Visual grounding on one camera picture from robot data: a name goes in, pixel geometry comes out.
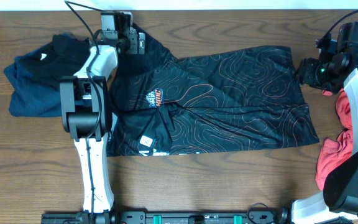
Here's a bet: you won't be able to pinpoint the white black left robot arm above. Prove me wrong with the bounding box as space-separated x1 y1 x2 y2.
60 27 145 223

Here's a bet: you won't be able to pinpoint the black orange patterned jersey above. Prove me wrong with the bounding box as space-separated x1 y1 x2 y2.
107 35 319 156

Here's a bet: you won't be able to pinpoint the folded navy blue shirt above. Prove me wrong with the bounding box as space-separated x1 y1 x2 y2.
4 53 62 117

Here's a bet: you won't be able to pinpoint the folded black shirt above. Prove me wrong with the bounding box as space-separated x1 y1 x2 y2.
17 34 90 90

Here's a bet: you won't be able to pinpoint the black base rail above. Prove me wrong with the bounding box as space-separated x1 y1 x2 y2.
40 203 291 224

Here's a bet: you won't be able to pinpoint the red t-shirt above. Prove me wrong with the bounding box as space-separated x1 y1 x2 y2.
315 88 353 190

